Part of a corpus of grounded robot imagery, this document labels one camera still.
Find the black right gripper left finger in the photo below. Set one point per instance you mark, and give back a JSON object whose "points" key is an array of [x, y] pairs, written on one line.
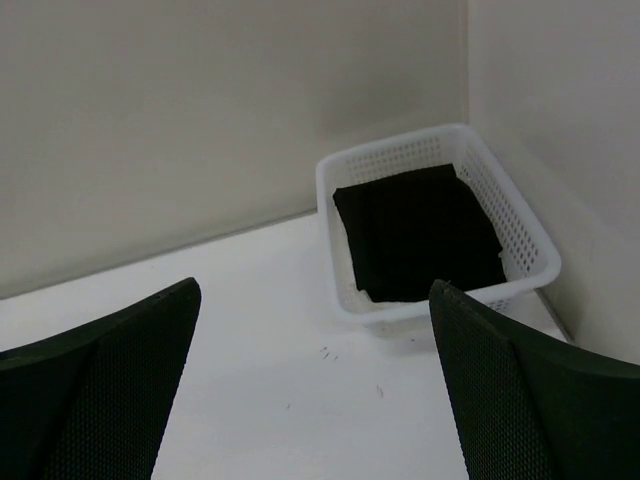
{"points": [[93, 402]]}

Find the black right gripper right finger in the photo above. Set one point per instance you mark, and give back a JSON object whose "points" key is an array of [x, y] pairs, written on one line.
{"points": [[529, 406]]}

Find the black folded skirts stack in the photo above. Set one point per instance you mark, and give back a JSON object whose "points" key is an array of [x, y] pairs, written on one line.
{"points": [[409, 230]]}

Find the white plastic basket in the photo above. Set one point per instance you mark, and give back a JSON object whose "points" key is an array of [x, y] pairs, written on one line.
{"points": [[529, 258]]}

